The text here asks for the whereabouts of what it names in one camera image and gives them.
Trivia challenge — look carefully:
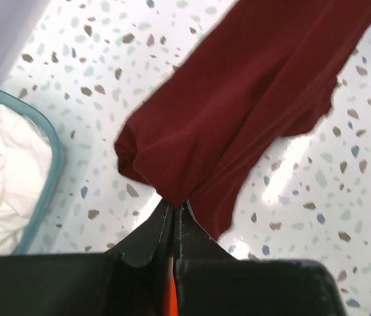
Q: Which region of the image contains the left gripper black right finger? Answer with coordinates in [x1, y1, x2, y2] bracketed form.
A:
[174, 202, 346, 315]

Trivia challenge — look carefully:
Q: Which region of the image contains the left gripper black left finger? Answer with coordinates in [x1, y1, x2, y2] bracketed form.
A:
[0, 202, 172, 315]

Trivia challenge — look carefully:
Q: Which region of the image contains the white t-shirt with black print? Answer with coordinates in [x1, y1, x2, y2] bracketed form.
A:
[0, 104, 52, 255]

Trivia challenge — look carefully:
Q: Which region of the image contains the dark red t-shirt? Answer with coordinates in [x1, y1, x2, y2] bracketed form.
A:
[114, 0, 371, 238]

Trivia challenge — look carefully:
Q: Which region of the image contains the teal plastic basket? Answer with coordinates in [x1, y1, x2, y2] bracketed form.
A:
[0, 90, 64, 255]

